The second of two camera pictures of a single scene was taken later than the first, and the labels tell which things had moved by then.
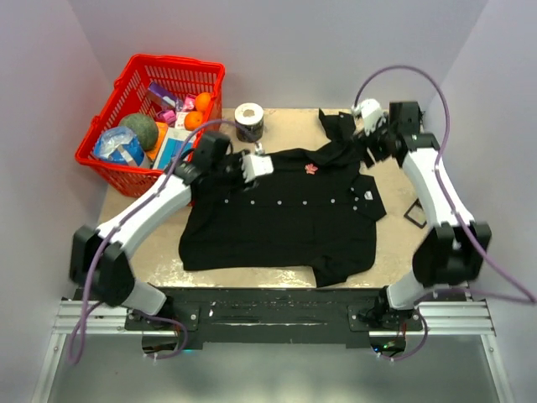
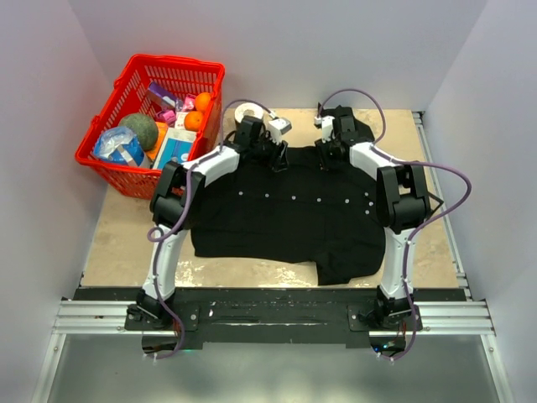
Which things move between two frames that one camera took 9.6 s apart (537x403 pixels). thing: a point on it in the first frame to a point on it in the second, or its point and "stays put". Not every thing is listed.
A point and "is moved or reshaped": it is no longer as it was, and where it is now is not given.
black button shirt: x=308 y=210 is moved or reshaped
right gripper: x=364 y=142 to x=326 y=163
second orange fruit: x=193 y=120 stays put
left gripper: x=237 y=159 to x=280 y=161
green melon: x=144 y=127 stays put
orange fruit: x=202 y=102 stays put
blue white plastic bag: x=119 y=144 stays put
